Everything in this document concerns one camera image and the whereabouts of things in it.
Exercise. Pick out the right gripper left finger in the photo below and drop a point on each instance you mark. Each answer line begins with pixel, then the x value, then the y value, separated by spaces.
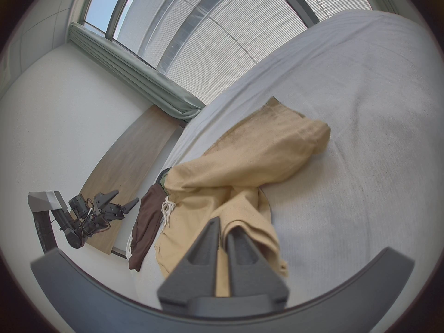
pixel 197 269

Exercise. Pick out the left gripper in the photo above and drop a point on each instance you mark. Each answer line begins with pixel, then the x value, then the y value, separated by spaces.
pixel 100 213

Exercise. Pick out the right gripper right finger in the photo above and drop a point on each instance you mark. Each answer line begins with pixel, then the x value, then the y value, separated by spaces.
pixel 249 276

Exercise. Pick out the tan shorts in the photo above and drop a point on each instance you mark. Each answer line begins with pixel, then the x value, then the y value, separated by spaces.
pixel 242 158

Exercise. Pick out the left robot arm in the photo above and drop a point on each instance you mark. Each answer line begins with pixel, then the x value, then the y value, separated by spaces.
pixel 43 227

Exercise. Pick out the bed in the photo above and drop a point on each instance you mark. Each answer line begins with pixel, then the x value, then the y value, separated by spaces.
pixel 347 116

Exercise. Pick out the brown shorts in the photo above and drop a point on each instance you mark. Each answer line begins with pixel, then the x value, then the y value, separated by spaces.
pixel 149 217

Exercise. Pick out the green garment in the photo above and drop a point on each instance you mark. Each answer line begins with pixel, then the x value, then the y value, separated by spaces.
pixel 163 179

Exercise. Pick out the window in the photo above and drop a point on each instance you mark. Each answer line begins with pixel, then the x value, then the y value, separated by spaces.
pixel 225 29

